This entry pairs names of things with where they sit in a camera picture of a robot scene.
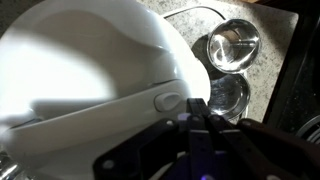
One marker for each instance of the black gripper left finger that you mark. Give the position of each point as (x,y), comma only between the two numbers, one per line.
(160,150)

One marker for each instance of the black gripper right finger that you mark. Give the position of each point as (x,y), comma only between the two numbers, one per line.
(260,150)

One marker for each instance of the white rice cooker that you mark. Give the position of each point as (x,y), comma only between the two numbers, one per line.
(83,83)

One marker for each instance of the black coil burner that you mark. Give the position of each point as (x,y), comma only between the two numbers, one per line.
(311,130)

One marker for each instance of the shallow steel bowl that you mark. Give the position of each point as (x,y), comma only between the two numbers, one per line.
(230,96)

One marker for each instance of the black electric stove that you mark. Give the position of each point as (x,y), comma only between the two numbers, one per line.
(296,66)

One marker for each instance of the deep steel bowl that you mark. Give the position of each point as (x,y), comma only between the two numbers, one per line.
(233,46)

